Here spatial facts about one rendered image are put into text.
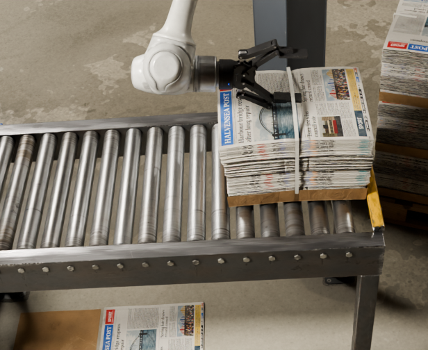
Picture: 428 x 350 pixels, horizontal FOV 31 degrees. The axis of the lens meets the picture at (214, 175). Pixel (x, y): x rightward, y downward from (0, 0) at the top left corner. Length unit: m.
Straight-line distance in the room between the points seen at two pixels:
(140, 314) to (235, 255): 0.95
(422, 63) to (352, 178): 0.65
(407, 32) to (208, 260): 1.07
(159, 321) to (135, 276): 0.80
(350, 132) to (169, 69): 0.51
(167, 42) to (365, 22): 2.45
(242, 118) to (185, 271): 0.42
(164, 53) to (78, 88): 2.17
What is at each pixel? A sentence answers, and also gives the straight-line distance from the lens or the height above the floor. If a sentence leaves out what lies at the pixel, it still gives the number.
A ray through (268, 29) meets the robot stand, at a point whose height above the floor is 0.74.
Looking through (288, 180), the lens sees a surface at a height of 0.89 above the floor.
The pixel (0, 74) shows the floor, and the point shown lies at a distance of 4.07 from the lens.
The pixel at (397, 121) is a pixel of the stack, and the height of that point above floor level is 0.53.
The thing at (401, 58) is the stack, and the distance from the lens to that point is 2.57.
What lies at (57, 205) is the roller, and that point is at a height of 0.80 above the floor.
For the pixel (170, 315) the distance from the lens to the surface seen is 2.86.
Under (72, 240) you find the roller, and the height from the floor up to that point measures 0.80.
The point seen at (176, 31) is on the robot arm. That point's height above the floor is 1.34.
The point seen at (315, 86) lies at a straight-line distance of 2.07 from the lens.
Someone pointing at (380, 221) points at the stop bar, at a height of 0.82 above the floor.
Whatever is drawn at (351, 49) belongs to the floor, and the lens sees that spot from 3.92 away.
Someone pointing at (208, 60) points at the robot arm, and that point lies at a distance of 1.91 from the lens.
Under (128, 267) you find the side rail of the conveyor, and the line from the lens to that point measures 2.04.
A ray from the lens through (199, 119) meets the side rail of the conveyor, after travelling 2.34.
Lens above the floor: 2.35
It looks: 46 degrees down
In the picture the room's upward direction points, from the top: 6 degrees counter-clockwise
